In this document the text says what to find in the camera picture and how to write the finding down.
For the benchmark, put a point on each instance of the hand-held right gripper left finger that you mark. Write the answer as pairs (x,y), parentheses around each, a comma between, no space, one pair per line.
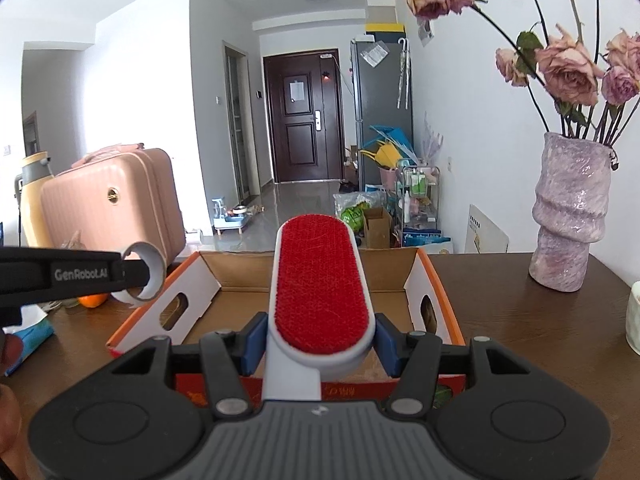
(252,345)

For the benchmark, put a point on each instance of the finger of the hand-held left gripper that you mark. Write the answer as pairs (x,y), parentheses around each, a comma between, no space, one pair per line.
(136,271)

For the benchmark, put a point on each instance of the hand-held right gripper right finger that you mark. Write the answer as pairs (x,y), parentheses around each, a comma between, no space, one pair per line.
(387,345)

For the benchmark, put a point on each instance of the white tape roll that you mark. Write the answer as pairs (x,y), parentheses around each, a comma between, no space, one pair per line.
(159,260)

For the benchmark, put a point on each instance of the red cardboard box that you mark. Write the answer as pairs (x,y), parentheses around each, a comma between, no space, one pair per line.
(235,270)

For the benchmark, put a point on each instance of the red and white lint brush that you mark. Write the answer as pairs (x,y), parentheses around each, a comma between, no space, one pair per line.
(320,280)

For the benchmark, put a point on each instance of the person's left hand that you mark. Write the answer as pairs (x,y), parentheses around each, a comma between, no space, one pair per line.
(9,355)

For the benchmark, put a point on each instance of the orange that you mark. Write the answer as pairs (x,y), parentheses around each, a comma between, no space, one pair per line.
(92,300)

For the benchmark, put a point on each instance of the blue tissue pack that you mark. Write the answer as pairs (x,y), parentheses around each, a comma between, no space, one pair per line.
(27,337)

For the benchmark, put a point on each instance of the pink suitcase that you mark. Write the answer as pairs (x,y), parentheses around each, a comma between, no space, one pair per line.
(100,210)

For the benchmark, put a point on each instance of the yellow thermos jug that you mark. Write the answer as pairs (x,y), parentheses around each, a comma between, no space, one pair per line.
(32,200)

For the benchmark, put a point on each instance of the white pet feeder stand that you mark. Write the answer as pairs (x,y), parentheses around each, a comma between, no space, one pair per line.
(230,220)

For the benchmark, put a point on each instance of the blue carton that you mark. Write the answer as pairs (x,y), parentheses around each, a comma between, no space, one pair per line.
(422,236)

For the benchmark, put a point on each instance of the small open cardboard box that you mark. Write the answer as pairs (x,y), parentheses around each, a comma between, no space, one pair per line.
(377,227)

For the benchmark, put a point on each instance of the green plastic bag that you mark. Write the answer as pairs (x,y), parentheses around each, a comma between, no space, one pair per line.
(352,215)

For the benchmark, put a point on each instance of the white flat panel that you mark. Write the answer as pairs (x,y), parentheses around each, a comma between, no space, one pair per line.
(482,232)

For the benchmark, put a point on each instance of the metal trolley rack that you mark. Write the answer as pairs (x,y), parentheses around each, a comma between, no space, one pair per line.
(417,185)

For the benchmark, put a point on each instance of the pink bucket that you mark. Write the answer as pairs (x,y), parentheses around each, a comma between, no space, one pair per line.
(389,177)

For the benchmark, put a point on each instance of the grey framed side door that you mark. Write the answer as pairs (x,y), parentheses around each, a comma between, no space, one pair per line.
(235,125)

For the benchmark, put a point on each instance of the yellow plastic hangers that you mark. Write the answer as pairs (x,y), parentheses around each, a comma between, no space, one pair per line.
(387,155)

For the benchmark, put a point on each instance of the purple dried grass bundle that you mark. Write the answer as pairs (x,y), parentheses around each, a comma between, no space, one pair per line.
(434,140)

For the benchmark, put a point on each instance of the dark brown entrance door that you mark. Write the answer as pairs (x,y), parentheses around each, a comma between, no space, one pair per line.
(300,130)

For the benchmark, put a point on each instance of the purple ceramic vase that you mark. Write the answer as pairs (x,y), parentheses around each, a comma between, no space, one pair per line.
(570,210)

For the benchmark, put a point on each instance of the white paper notice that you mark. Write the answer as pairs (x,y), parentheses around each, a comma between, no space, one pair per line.
(297,91)

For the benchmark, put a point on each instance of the white ceramic cup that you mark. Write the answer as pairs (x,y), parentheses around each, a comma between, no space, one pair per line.
(634,315)

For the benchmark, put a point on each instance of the grey refrigerator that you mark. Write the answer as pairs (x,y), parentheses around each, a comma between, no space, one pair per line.
(380,95)

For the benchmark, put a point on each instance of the white folded umbrella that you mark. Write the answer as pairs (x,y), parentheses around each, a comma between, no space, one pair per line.
(401,75)

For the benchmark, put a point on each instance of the yellow and black box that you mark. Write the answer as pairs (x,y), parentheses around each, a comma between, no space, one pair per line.
(385,27)

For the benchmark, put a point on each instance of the dried pink rose bouquet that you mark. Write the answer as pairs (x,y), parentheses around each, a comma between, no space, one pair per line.
(570,70)

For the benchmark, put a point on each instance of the white wall panel box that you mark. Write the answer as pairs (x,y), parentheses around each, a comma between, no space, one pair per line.
(425,34)

